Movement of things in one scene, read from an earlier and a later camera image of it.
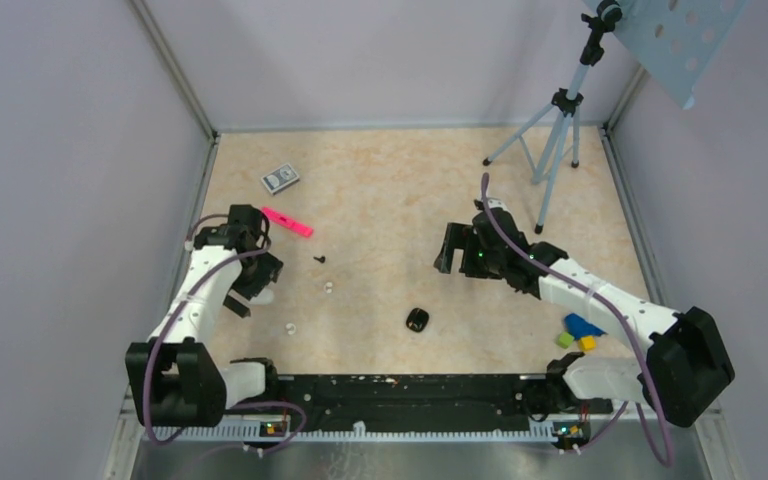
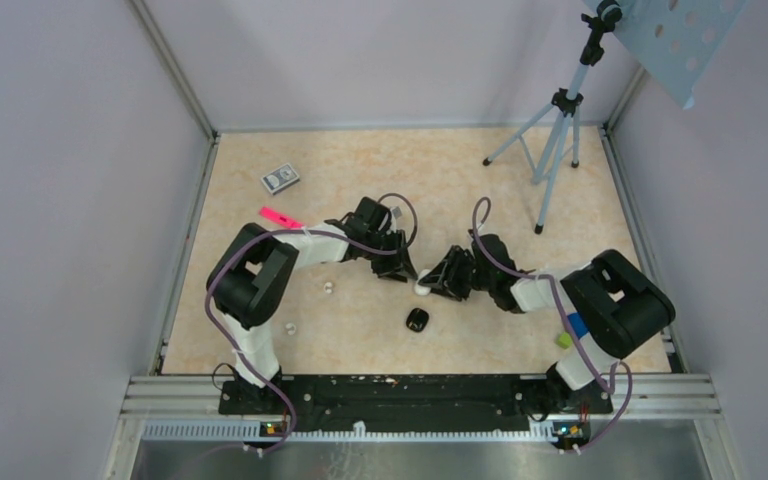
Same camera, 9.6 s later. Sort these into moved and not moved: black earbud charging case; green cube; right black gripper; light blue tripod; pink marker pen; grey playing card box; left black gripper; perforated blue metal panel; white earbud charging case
Moved: left black gripper; right black gripper; white earbud charging case
Not moved: black earbud charging case; green cube; light blue tripod; pink marker pen; grey playing card box; perforated blue metal panel
